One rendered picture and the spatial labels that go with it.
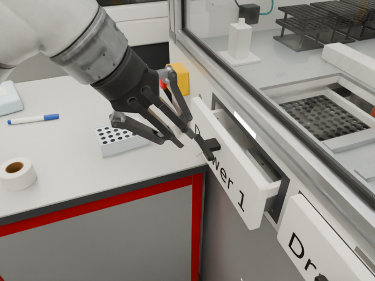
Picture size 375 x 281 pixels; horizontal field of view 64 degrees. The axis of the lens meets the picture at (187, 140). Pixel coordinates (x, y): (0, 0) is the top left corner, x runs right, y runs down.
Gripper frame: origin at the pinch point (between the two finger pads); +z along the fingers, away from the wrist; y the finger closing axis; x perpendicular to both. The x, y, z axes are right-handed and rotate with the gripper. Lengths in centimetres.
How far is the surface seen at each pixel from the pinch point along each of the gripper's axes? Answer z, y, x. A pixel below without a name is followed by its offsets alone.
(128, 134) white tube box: 6.7, -14.0, 23.5
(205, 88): 7.5, 8.6, 18.4
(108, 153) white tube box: 5.4, -20.1, 20.9
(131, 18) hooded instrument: 5, 5, 80
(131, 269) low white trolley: 37, -43, 11
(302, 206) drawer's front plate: 5.9, 8.2, -19.5
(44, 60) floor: 48, -94, 283
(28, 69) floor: 40, -106, 265
